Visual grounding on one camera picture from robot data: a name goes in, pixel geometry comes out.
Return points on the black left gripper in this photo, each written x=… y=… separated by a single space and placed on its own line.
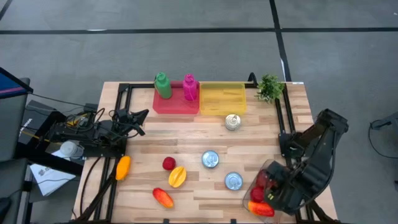
x=135 y=124

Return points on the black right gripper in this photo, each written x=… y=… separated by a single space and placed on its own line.
x=284 y=186

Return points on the dark red round fruit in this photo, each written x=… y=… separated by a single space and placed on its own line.
x=262 y=180

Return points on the red apple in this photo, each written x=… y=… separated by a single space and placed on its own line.
x=257 y=194

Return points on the red-orange mango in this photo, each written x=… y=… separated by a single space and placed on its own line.
x=259 y=209
x=163 y=198

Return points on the green squeeze bottle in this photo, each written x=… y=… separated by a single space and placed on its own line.
x=163 y=87

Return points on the orange-yellow mango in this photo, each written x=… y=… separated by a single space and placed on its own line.
x=123 y=168

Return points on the pink squeeze bottle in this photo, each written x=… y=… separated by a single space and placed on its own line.
x=189 y=88

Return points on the yellow starfruit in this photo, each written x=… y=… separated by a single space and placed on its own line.
x=177 y=176

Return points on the blue-label tuna can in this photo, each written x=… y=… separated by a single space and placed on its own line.
x=210 y=159

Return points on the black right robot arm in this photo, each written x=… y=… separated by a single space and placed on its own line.
x=326 y=140

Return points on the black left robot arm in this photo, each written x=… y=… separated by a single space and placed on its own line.
x=84 y=135

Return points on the clear plastic container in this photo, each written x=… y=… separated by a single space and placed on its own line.
x=270 y=220

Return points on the red translucent tray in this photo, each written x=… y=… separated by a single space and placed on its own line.
x=177 y=105

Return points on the white cylindrical object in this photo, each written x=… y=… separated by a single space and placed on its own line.
x=72 y=149

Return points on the small pull-tab tin can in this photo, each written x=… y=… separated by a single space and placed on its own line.
x=232 y=122

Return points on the yellow translucent tray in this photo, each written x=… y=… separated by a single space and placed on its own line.
x=222 y=99

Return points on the small green potted plant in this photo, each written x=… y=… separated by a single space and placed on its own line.
x=270 y=88

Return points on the black metal stand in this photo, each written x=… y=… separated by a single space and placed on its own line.
x=46 y=160

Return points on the black case with white lettering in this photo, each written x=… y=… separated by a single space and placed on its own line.
x=34 y=115

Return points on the white paper sheet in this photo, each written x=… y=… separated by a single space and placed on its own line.
x=49 y=180

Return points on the dark flat monitor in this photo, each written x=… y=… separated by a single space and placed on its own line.
x=12 y=124

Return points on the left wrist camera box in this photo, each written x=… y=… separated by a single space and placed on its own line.
x=123 y=115

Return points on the black metal table frame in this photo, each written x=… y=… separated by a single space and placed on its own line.
x=124 y=86

